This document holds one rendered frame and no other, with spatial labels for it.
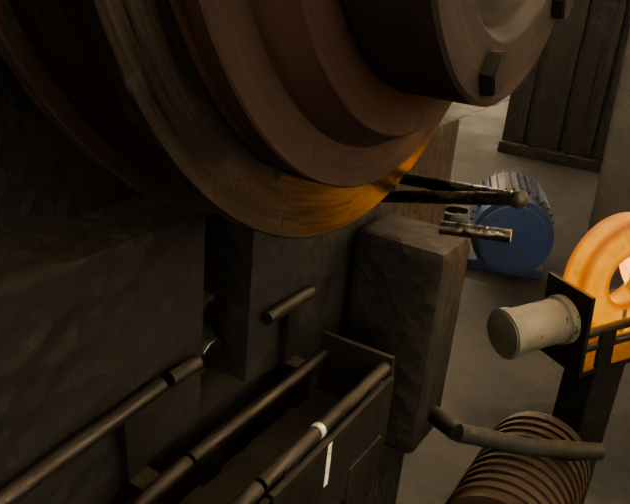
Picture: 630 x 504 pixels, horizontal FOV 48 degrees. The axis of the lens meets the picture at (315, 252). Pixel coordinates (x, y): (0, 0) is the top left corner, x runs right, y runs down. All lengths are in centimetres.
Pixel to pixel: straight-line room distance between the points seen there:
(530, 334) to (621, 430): 121
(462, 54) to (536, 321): 53
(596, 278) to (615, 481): 101
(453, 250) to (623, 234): 26
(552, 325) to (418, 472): 89
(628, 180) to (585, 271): 239
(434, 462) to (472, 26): 143
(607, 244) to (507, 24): 47
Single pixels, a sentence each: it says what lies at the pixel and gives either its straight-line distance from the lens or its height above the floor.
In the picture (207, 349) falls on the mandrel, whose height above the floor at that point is 75.
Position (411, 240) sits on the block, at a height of 80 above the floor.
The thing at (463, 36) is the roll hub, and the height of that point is 102.
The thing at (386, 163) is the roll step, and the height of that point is 92.
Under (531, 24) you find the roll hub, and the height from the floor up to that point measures 102.
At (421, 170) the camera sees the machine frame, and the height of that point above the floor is 82.
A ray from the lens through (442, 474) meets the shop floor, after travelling 169.
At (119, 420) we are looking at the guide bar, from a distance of 49.
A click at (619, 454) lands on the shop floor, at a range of 193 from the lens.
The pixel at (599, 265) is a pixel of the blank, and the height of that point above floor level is 75.
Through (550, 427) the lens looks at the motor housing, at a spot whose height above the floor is 53.
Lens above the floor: 104
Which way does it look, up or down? 22 degrees down
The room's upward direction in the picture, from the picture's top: 5 degrees clockwise
